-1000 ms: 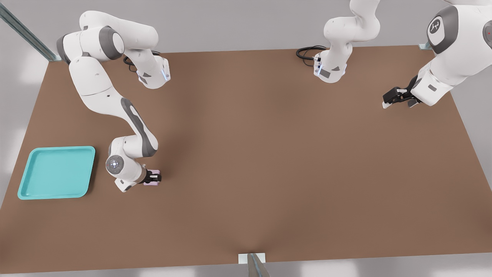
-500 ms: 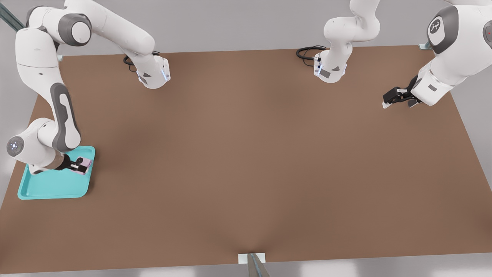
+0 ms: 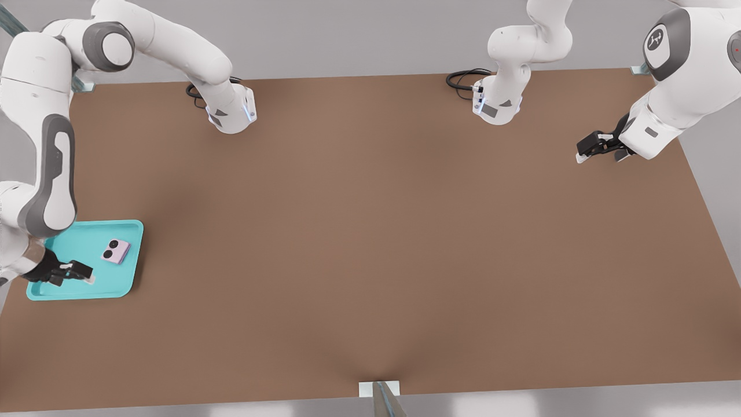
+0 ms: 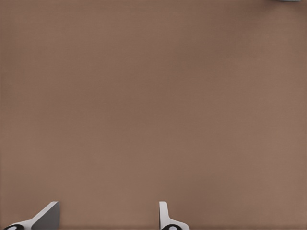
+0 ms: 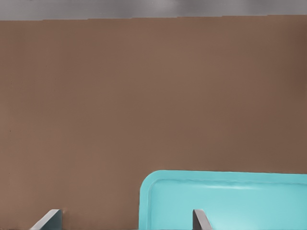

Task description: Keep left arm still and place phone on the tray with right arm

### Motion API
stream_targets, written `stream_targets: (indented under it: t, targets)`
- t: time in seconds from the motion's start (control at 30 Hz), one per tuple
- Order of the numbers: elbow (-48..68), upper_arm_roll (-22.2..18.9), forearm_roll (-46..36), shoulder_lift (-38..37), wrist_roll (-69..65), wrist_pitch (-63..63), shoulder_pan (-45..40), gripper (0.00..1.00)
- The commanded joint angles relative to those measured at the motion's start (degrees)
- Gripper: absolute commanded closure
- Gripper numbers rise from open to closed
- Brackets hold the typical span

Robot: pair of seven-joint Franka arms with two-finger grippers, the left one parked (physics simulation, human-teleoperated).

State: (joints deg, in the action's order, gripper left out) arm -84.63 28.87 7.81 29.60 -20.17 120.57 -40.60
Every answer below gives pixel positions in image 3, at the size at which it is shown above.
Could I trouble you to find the small pale lilac phone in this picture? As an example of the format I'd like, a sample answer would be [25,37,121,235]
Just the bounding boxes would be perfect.
[101,239,132,265]

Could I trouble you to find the pale blue-green tray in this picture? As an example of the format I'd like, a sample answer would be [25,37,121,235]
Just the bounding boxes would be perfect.
[26,220,144,301]

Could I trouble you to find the black cable loop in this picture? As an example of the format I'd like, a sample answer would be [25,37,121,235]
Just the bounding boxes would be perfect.
[185,76,244,110]
[446,68,494,101]

